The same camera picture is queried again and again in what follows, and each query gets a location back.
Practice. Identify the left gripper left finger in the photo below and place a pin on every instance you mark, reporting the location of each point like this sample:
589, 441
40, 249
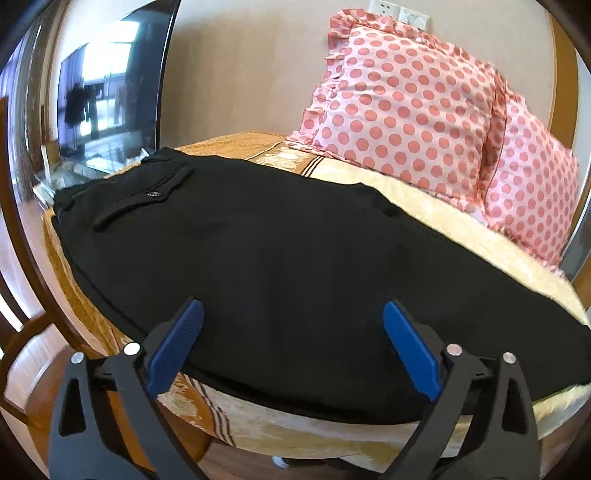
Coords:
85, 441

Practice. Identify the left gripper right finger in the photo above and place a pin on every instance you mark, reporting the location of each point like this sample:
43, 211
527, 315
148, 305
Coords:
480, 423

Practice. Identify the black pants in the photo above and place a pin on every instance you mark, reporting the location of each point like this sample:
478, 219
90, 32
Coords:
294, 274

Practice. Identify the cream patterned bed cover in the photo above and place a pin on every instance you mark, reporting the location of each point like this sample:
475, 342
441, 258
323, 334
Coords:
266, 431

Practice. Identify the wooden chair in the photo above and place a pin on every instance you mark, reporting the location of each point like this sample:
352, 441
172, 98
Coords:
31, 346

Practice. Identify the right pink polka-dot pillow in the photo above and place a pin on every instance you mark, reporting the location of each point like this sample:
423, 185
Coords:
529, 179

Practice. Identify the pink polka-dot pillow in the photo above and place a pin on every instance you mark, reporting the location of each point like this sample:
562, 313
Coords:
529, 179
403, 103

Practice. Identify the left pink polka-dot pillow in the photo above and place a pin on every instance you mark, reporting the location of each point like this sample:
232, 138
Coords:
403, 103

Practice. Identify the black flat television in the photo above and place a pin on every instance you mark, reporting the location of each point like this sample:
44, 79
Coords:
109, 89

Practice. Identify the wooden door frame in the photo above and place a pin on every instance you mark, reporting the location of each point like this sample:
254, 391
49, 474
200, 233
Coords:
562, 123

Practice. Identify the white wall socket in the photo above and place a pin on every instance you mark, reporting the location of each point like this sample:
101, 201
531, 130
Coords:
383, 7
413, 18

